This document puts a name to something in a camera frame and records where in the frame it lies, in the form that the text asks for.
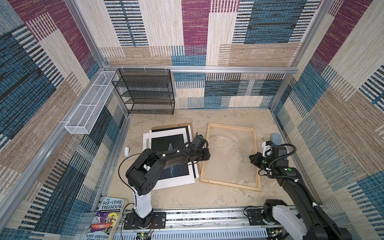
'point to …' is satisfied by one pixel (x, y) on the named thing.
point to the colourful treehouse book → (105, 222)
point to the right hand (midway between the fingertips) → (249, 158)
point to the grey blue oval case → (276, 138)
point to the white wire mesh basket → (82, 118)
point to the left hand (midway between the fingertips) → (211, 153)
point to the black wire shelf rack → (146, 91)
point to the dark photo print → (163, 144)
